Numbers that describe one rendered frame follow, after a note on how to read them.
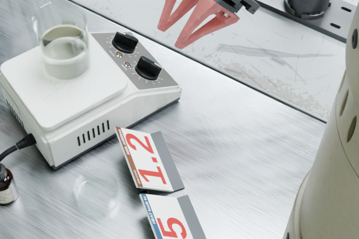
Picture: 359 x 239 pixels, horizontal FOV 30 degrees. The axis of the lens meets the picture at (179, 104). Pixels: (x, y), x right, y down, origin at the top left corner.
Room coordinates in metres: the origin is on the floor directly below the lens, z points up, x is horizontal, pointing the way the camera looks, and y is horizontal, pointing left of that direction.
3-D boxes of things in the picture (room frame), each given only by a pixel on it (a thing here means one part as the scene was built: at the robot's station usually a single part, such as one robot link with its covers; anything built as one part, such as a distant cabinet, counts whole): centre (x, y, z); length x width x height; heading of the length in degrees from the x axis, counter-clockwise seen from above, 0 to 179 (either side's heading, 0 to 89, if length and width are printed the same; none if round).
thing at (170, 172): (0.44, 0.04, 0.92); 0.09 x 0.06 x 0.04; 21
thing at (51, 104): (0.52, 0.14, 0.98); 0.12 x 0.12 x 0.01; 37
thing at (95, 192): (0.40, 0.10, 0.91); 0.06 x 0.06 x 0.02
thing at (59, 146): (0.53, 0.12, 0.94); 0.22 x 0.13 x 0.08; 127
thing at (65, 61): (0.53, 0.14, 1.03); 0.07 x 0.06 x 0.08; 38
